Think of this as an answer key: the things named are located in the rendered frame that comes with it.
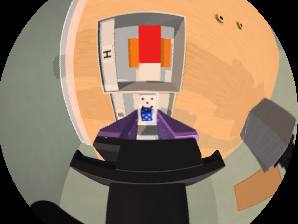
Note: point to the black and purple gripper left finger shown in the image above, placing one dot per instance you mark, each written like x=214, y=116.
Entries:
x=122, y=127

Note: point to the white domino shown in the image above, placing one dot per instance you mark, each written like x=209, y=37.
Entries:
x=147, y=100

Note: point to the blue die with white pips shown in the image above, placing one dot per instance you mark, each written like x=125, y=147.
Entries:
x=146, y=113

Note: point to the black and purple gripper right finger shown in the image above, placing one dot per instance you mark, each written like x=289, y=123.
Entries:
x=173, y=128

